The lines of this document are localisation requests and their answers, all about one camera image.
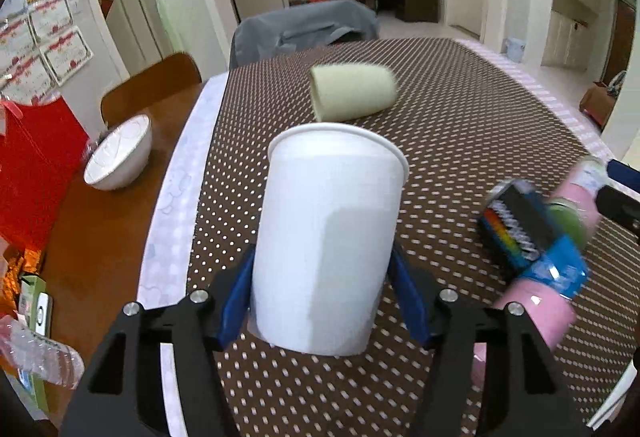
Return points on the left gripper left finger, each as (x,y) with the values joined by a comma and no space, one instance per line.
(152,358)

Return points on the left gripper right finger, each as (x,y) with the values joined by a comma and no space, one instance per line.
(523,390)

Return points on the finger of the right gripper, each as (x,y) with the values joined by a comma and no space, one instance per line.
(618,200)

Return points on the white paper cup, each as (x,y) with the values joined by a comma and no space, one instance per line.
(325,236)

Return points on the cream foam cup lying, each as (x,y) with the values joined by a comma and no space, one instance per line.
(345,92)

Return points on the pink green labelled bottle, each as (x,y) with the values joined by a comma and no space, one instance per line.
(573,206)

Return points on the blue black cylindrical container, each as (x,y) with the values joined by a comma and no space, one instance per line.
(525,242)

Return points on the clear plastic bottle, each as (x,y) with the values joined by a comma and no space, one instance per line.
(51,361)

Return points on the brown polka dot tablecloth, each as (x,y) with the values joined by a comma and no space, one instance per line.
(466,119)

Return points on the light blue bin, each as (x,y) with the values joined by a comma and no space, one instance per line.
(515,49)

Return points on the white ceramic bowl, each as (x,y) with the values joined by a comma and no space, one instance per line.
(122,156)

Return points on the red cloth bag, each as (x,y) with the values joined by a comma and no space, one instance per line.
(42,149)

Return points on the grey covered chair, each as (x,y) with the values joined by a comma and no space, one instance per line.
(293,29)

